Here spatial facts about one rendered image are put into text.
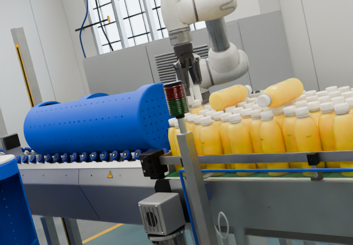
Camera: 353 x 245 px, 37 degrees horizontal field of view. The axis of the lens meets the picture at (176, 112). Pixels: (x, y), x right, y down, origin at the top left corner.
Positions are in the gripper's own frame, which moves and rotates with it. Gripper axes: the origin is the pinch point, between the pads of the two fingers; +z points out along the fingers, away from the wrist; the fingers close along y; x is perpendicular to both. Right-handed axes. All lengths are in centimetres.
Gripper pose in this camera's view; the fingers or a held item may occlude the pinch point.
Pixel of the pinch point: (194, 94)
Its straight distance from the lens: 208.9
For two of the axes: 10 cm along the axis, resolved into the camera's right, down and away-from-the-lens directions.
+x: 7.2, -0.8, -6.9
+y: -6.6, 2.5, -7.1
